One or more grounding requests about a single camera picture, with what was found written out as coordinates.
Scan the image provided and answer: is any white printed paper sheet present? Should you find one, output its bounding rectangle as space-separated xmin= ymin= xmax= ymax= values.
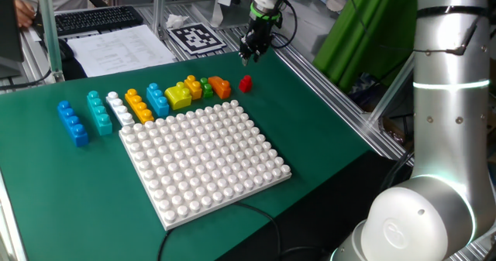
xmin=66 ymin=23 xmax=177 ymax=78

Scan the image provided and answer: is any orange curved block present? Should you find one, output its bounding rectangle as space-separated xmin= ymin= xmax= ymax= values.
xmin=207 ymin=75 xmax=233 ymax=100

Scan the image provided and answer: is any white four-stud block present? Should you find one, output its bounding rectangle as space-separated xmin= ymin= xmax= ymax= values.
xmin=105 ymin=91 xmax=136 ymax=128

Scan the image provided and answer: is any black cable on table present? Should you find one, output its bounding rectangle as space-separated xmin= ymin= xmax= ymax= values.
xmin=157 ymin=201 xmax=330 ymax=261

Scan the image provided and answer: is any white crumpled tissue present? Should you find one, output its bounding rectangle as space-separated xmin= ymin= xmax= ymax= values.
xmin=165 ymin=13 xmax=190 ymax=29

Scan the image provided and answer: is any white studded baseplate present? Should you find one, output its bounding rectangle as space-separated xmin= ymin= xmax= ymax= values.
xmin=118 ymin=99 xmax=292 ymax=232

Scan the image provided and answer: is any lime yellow large block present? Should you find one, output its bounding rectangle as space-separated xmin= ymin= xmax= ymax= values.
xmin=164 ymin=81 xmax=193 ymax=111

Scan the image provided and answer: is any black keyboard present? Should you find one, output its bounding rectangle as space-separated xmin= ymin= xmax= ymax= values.
xmin=33 ymin=5 xmax=145 ymax=37

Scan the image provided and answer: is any yellow two-stud block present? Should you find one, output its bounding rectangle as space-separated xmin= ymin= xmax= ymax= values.
xmin=183 ymin=74 xmax=203 ymax=101

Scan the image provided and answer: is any beige round disc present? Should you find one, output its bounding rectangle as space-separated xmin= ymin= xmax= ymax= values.
xmin=325 ymin=0 xmax=347 ymax=13

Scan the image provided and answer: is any teal four-stud block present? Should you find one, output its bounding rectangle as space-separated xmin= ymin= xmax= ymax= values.
xmin=86 ymin=90 xmax=114 ymax=136

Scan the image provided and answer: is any aluminium table frame rail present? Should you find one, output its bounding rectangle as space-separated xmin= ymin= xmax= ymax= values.
xmin=270 ymin=43 xmax=415 ymax=165
xmin=0 ymin=170 xmax=27 ymax=261

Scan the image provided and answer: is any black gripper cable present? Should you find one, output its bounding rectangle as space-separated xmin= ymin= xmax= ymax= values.
xmin=269 ymin=0 xmax=299 ymax=50

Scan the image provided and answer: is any person's hand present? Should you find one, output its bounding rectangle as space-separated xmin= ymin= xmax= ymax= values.
xmin=14 ymin=0 xmax=36 ymax=29

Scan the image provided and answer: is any black computer mouse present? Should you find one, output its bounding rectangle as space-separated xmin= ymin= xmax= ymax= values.
xmin=57 ymin=38 xmax=75 ymax=63

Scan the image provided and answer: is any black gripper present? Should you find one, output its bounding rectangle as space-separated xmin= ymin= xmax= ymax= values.
xmin=239 ymin=19 xmax=280 ymax=67

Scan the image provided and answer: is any green two-stud block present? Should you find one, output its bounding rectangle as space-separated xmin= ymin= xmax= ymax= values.
xmin=199 ymin=77 xmax=215 ymax=99

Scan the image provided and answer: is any aluminium vertical post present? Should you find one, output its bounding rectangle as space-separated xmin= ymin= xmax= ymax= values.
xmin=151 ymin=0 xmax=168 ymax=37
xmin=34 ymin=0 xmax=66 ymax=84
xmin=366 ymin=53 xmax=416 ymax=126

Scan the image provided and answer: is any green table mat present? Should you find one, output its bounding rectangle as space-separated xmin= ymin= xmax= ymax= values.
xmin=0 ymin=50 xmax=375 ymax=261

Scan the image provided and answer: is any black white marker board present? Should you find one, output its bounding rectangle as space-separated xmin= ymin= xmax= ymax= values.
xmin=166 ymin=22 xmax=228 ymax=56

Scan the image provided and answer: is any light blue three-stud block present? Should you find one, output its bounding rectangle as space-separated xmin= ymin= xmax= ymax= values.
xmin=146 ymin=82 xmax=171 ymax=118

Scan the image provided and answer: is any green cloth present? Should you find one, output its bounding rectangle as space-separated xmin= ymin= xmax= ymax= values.
xmin=312 ymin=0 xmax=419 ymax=95

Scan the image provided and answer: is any blue four-stud block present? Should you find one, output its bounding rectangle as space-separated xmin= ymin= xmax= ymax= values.
xmin=57 ymin=100 xmax=90 ymax=148

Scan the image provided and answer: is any red single-stud block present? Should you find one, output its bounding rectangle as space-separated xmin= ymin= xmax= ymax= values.
xmin=238 ymin=74 xmax=253 ymax=94

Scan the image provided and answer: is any yellow four-stud block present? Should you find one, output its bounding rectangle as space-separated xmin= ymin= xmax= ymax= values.
xmin=124 ymin=88 xmax=155 ymax=125

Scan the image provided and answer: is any black monitor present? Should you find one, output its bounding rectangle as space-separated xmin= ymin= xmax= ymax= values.
xmin=0 ymin=0 xmax=25 ymax=80

